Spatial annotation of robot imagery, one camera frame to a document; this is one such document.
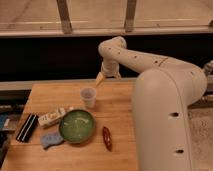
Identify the white plastic bottle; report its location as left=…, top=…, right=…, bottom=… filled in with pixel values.
left=38, top=107, right=73, bottom=128

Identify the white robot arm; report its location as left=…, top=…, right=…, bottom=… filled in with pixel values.
left=96, top=36, right=207, bottom=171

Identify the green ceramic bowl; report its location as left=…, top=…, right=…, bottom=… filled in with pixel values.
left=59, top=109, right=96, bottom=144

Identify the translucent plastic cup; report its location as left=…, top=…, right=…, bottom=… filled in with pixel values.
left=80, top=87, right=96, bottom=108

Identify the red-brown oblong object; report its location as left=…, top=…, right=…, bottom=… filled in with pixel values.
left=102, top=127, right=112, bottom=151

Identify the black striped box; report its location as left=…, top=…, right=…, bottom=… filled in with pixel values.
left=16, top=114, right=38, bottom=143

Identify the right window frame post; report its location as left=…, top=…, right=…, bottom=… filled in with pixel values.
left=124, top=0, right=137, bottom=32

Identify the window frame post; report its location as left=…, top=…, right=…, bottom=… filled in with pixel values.
left=124, top=0, right=137, bottom=32
left=56, top=0, right=72, bottom=34

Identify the left window frame post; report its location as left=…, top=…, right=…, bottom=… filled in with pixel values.
left=56, top=0, right=72, bottom=34

